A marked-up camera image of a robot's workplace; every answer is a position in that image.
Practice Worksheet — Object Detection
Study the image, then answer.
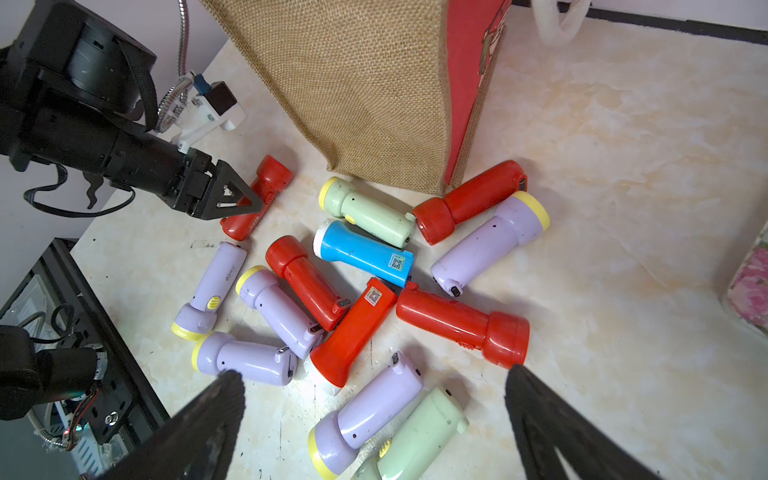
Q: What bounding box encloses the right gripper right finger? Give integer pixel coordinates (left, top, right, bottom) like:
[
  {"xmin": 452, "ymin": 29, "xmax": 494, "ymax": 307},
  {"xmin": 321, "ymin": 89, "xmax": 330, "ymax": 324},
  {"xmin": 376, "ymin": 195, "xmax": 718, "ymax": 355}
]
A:
[{"xmin": 505, "ymin": 365, "xmax": 659, "ymax": 479}]

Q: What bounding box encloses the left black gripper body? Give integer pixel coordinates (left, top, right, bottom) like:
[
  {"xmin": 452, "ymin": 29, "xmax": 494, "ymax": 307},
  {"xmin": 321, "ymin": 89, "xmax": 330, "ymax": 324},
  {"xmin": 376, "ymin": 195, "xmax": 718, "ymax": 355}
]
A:
[{"xmin": 23, "ymin": 104, "xmax": 215, "ymax": 218}]

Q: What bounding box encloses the finger of the left gripper black triangular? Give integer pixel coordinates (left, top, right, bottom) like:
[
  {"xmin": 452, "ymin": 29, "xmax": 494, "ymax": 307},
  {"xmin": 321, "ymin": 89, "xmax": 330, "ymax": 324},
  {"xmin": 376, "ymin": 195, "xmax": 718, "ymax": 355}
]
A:
[{"xmin": 200, "ymin": 160, "xmax": 264, "ymax": 220}]

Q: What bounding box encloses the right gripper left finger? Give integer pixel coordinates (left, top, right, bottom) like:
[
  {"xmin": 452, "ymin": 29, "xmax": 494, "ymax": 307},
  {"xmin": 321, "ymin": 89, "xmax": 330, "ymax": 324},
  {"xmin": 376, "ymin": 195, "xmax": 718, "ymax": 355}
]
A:
[{"xmin": 102, "ymin": 370, "xmax": 245, "ymax": 479}]

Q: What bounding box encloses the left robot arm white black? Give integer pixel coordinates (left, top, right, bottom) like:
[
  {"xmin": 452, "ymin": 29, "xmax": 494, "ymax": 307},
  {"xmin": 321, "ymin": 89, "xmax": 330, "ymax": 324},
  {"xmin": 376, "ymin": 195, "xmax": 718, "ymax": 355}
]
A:
[{"xmin": 1, "ymin": 1, "xmax": 262, "ymax": 220}]

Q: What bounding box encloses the burlap tote bag red trim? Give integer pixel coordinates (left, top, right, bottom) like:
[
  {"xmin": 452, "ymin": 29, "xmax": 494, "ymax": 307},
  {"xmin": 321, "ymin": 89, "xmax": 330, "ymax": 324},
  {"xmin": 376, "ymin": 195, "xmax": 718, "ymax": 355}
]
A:
[{"xmin": 206, "ymin": 0, "xmax": 511, "ymax": 195}]

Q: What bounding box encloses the left flexible metal conduit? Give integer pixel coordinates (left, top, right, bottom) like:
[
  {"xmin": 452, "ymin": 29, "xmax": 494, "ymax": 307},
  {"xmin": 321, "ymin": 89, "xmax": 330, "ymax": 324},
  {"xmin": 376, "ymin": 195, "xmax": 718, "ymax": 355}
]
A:
[{"xmin": 155, "ymin": 0, "xmax": 193, "ymax": 133}]

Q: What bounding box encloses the purple flashlight bottom diagonal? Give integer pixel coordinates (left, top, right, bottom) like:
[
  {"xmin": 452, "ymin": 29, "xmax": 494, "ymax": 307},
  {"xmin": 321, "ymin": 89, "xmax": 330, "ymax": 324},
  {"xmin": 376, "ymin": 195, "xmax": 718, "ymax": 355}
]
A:
[{"xmin": 191, "ymin": 331, "xmax": 298, "ymax": 387}]

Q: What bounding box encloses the green flashlight right upright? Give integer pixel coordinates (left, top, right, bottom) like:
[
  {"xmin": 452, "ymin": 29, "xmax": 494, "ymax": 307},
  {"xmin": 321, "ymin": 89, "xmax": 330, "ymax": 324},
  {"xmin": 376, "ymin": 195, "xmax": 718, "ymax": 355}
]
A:
[{"xmin": 352, "ymin": 387, "xmax": 469, "ymax": 479}]

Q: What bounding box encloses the red flashlight centre horizontal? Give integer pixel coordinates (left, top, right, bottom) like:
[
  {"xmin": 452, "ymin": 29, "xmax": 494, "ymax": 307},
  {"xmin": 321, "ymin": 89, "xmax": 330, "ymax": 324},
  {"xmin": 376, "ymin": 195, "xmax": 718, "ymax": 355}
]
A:
[{"xmin": 265, "ymin": 235, "xmax": 351, "ymax": 332}]

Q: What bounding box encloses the purple flashlight centre horizontal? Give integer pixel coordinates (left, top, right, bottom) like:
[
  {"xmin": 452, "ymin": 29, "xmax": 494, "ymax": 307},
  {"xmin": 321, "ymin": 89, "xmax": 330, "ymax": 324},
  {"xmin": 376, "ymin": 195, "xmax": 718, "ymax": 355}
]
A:
[{"xmin": 235, "ymin": 265, "xmax": 324, "ymax": 360}]

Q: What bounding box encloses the red flashlight white head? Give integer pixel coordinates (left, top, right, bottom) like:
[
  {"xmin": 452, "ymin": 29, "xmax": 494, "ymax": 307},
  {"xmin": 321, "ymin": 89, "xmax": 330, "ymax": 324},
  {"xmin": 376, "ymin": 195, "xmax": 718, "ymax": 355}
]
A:
[{"xmin": 304, "ymin": 277, "xmax": 397, "ymax": 396}]

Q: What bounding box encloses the green flashlight near bag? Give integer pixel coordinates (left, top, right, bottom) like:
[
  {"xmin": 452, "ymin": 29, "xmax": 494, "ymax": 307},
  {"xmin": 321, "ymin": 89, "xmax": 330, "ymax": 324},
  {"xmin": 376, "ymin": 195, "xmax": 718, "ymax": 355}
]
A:
[{"xmin": 318, "ymin": 177, "xmax": 416, "ymax": 248}]

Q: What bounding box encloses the red flashlight by bag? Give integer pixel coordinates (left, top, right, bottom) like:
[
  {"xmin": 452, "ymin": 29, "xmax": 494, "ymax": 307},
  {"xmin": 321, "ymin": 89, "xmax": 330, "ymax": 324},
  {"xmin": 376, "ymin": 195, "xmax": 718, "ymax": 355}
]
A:
[{"xmin": 413, "ymin": 160, "xmax": 528, "ymax": 246}]

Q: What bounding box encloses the floral placemat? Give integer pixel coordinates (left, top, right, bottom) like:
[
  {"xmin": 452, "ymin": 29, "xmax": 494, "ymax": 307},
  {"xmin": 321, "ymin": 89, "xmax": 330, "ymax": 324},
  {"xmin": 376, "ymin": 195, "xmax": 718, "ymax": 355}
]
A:
[{"xmin": 721, "ymin": 225, "xmax": 767, "ymax": 338}]

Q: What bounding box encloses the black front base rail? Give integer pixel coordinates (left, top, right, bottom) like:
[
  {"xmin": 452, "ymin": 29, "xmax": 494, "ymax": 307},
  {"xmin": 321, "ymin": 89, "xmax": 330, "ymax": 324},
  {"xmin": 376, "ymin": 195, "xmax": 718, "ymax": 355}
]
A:
[{"xmin": 1, "ymin": 239, "xmax": 169, "ymax": 479}]

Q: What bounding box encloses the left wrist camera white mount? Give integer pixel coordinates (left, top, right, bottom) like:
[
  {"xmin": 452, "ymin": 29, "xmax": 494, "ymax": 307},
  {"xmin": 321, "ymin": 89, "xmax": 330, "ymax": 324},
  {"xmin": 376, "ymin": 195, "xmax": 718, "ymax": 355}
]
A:
[{"xmin": 156, "ymin": 73, "xmax": 247, "ymax": 154}]

